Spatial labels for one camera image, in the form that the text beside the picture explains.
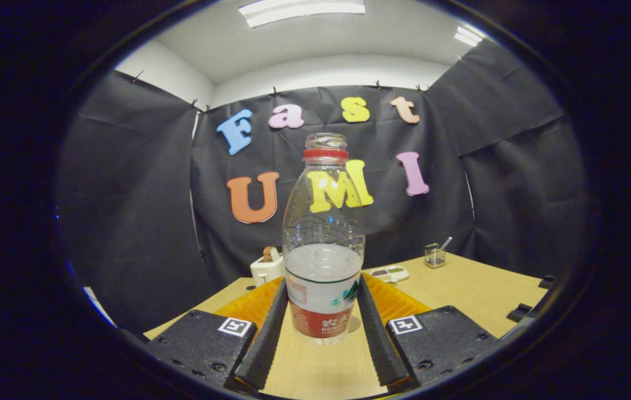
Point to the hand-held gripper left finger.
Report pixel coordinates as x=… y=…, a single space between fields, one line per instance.
x=263 y=344

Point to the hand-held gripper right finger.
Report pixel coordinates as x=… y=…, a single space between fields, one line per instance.
x=374 y=333

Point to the clear plastic bottle red label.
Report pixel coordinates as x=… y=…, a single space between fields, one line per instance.
x=322 y=266

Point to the white oval snack dish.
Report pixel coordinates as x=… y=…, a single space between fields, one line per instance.
x=390 y=274

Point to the white toaster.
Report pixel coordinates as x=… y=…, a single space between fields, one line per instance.
x=265 y=272

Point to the brown bread slice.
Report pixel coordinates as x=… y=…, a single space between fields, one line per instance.
x=270 y=254

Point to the wooden table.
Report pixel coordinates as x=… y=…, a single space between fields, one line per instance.
x=476 y=289

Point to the silver spoon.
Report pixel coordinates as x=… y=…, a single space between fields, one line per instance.
x=446 y=243

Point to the black table clamp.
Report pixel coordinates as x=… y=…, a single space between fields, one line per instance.
x=519 y=313
x=546 y=281

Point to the small ceiling light panel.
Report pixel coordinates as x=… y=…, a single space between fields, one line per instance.
x=469 y=36

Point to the long ceiling light panel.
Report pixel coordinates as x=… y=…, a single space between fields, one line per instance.
x=301 y=11

